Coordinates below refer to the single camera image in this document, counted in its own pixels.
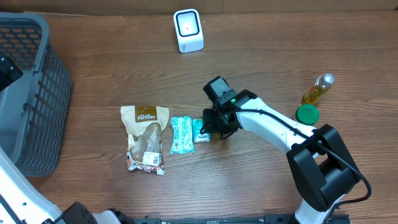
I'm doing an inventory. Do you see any small teal white box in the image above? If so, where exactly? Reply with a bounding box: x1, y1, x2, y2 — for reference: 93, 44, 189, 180
192, 119, 211, 143

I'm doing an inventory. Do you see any teal white pouch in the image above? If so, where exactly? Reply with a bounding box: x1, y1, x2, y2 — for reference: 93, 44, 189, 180
170, 116, 195, 154

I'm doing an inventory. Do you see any brown snack packet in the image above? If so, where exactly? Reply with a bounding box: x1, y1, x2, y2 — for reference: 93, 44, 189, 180
121, 106, 169, 175

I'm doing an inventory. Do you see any green lid jar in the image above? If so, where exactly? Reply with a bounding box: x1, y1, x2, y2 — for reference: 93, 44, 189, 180
295, 104, 320, 125

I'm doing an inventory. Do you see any yellow dish soap bottle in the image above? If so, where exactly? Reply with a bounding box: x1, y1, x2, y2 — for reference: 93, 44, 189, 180
301, 73, 335, 105

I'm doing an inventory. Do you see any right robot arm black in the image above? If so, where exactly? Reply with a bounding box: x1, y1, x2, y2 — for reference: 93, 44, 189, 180
201, 77, 361, 223

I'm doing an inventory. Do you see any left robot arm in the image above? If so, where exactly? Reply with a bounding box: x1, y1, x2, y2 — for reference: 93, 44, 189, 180
1, 104, 120, 223

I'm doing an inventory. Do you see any white barcode scanner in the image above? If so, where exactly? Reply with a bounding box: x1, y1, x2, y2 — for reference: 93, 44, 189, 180
174, 8, 204, 54

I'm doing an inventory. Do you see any grey plastic shopping basket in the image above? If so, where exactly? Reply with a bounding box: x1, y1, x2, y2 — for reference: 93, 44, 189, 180
1, 12, 73, 177

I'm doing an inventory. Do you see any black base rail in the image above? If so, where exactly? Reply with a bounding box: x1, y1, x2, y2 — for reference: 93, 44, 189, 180
130, 213, 352, 224

